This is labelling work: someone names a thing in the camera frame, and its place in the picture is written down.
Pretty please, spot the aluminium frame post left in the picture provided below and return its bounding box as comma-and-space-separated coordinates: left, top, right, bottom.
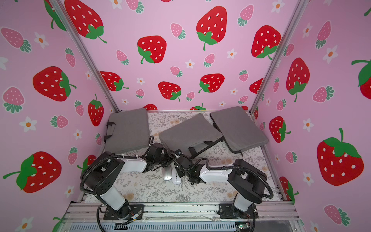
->
50, 0, 120, 113

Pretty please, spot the grey laptop bag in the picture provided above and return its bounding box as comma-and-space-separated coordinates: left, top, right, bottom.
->
159, 114, 223, 159
104, 108, 150, 154
210, 106, 269, 154

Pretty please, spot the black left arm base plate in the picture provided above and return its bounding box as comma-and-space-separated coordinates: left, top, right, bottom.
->
103, 204, 145, 221

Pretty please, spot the silver computer mouse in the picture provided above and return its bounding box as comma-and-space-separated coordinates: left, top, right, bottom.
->
162, 166, 172, 181

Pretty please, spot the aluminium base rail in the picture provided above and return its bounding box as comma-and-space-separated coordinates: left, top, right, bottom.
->
57, 202, 305, 232

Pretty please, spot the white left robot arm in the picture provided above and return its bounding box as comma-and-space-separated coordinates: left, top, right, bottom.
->
79, 136, 171, 219

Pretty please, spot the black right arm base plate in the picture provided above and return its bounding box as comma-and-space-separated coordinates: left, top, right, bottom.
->
217, 204, 259, 219

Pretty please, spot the white computer mouse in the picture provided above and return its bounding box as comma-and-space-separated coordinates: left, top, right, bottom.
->
172, 168, 182, 185

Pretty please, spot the aluminium frame post right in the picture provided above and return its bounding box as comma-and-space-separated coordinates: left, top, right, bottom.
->
250, 0, 309, 115

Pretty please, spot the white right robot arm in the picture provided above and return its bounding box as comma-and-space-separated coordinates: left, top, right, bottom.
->
167, 150, 274, 218

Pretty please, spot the floral patterned table mat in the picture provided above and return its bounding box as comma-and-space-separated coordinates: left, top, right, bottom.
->
114, 112, 282, 203

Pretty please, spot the aluminium frame post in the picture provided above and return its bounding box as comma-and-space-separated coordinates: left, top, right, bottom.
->
250, 0, 309, 115
50, 0, 120, 113

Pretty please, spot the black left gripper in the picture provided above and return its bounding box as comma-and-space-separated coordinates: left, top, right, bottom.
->
154, 149, 175, 168

